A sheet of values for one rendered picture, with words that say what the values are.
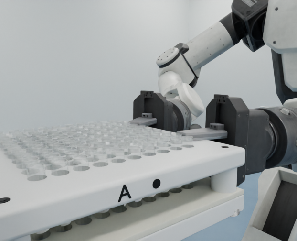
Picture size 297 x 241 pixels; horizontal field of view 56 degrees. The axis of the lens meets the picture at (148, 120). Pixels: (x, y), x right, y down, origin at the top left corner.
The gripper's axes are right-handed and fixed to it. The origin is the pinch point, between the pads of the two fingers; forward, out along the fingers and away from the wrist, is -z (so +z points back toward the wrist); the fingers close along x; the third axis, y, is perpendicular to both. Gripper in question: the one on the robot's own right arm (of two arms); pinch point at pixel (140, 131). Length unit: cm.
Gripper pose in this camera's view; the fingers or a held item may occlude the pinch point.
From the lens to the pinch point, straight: 43.7
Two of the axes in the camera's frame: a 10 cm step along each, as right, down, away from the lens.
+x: -0.2, 9.9, 1.4
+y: -9.4, -0.7, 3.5
